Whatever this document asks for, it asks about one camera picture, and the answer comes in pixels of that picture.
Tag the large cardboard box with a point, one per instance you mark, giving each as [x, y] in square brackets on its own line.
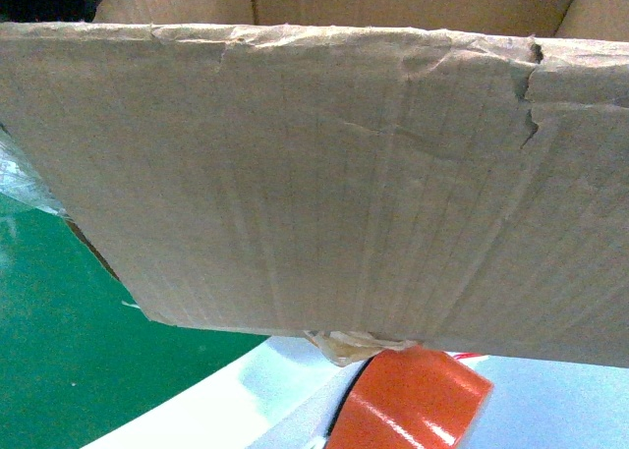
[451, 172]

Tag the orange tape roll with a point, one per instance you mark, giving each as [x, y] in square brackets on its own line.
[417, 398]

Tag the clear plastic wrap piece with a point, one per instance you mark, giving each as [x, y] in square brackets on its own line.
[21, 185]

